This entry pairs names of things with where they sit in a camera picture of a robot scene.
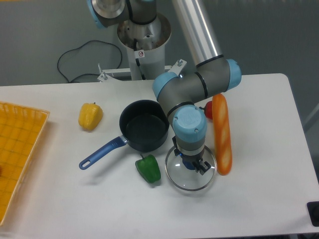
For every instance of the yellow plastic basket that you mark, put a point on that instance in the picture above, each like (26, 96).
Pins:
(20, 130)

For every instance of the glass pot lid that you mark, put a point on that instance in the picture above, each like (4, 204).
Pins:
(183, 175)

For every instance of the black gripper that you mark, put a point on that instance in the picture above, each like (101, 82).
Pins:
(194, 157)

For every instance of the black object at table edge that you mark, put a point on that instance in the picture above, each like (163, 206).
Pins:
(313, 209)

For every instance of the dark blue saucepan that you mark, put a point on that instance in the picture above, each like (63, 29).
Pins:
(144, 127)

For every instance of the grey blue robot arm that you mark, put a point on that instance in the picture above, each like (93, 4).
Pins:
(177, 95)

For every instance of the yellow bell pepper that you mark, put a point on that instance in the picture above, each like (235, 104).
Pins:
(89, 116)

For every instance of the green bell pepper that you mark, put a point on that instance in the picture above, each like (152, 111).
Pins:
(149, 169)

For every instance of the red tomato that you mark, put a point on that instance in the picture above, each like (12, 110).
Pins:
(208, 110)

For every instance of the orange baguette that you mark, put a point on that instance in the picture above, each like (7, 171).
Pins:
(222, 136)

